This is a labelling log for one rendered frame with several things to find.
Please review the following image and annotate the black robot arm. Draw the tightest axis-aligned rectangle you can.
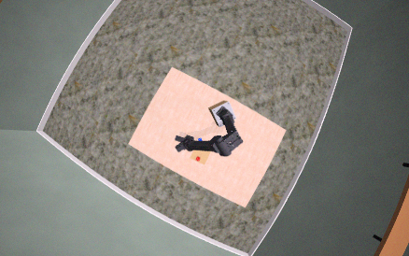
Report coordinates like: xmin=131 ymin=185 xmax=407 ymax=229
xmin=175 ymin=107 xmax=243 ymax=157

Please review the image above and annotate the tan flat mat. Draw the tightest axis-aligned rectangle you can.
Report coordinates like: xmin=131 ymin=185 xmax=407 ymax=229
xmin=190 ymin=150 xmax=211 ymax=164

